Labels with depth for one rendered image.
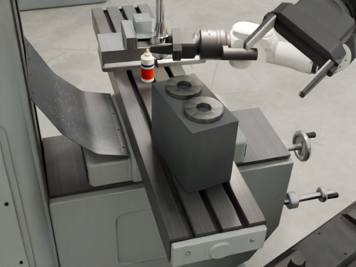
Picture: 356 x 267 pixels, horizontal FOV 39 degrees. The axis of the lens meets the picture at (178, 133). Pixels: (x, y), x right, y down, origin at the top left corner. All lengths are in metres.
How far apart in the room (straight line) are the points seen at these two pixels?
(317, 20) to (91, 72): 2.81
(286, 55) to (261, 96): 1.91
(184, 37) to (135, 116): 0.26
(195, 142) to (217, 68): 2.45
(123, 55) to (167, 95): 0.47
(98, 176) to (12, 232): 0.28
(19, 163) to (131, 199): 0.39
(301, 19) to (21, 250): 1.09
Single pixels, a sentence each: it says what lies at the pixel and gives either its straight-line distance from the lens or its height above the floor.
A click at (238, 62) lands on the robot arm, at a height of 1.09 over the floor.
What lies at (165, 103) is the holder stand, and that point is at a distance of 1.18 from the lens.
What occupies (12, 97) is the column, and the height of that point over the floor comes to 1.13.
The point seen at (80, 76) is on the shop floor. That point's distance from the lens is 3.43.
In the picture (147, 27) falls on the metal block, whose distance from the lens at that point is 1.63.
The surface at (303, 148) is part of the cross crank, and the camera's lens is 1.86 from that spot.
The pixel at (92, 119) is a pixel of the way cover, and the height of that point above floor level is 0.90.
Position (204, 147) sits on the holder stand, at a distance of 1.12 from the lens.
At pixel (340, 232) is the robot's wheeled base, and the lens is 1.70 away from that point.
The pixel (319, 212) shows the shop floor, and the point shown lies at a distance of 2.58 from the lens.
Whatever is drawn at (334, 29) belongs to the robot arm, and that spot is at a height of 1.49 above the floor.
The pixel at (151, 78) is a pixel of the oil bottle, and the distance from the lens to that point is 1.57.
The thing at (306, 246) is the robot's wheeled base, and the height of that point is 0.59.
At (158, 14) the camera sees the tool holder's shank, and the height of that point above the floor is 1.22.
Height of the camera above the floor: 1.81
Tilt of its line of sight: 38 degrees down
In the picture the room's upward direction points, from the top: 3 degrees clockwise
